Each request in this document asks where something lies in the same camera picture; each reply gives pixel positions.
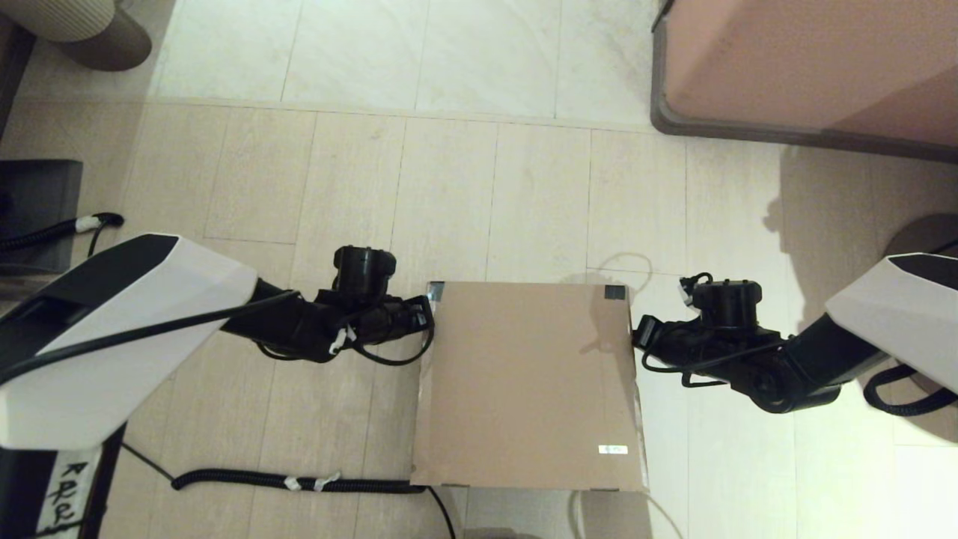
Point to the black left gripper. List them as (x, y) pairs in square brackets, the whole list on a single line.
[(389, 318)]

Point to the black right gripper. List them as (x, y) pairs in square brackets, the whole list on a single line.
[(696, 348)]

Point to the brown cardboard shoe box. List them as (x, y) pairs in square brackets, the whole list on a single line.
[(524, 382)]

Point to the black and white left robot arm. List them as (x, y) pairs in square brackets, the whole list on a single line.
[(112, 337)]

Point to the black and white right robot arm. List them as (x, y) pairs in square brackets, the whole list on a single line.
[(823, 352)]

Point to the dark grey block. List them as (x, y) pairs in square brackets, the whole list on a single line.
[(37, 195)]

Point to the pink cabinet with grey base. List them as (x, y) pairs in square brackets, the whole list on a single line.
[(808, 60)]

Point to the striped beige ottoman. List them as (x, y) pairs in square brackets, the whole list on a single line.
[(75, 22)]

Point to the dark brown furniture edge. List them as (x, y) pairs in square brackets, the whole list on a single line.
[(11, 75)]

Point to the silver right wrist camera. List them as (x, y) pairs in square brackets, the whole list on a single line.
[(687, 293)]

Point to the round brown pedestal base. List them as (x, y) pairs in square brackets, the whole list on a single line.
[(920, 236)]

